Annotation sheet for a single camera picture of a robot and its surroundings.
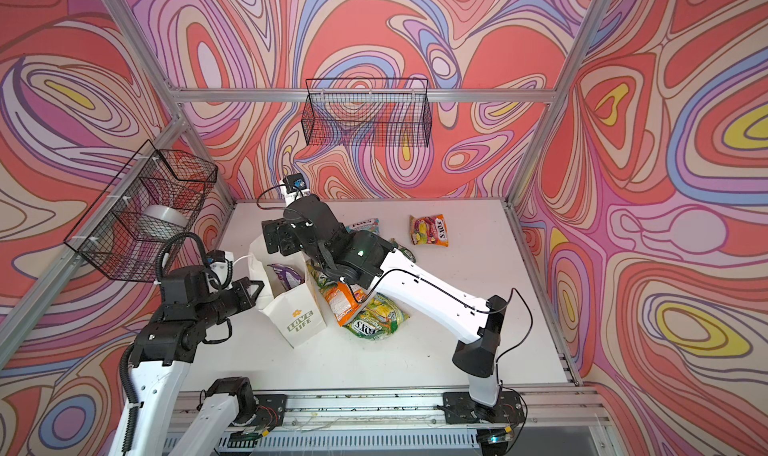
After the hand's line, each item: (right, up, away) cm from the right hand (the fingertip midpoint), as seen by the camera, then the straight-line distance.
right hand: (289, 226), depth 63 cm
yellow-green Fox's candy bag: (+19, -27, +21) cm, 39 cm away
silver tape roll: (-34, +3, +10) cm, 35 cm away
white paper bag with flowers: (-1, -22, +11) cm, 24 cm away
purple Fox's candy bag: (-7, -14, +20) cm, 26 cm away
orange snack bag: (+8, -22, +25) cm, 34 cm away
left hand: (-8, -14, +9) cm, 18 cm away
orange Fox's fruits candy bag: (+36, -1, +42) cm, 55 cm away
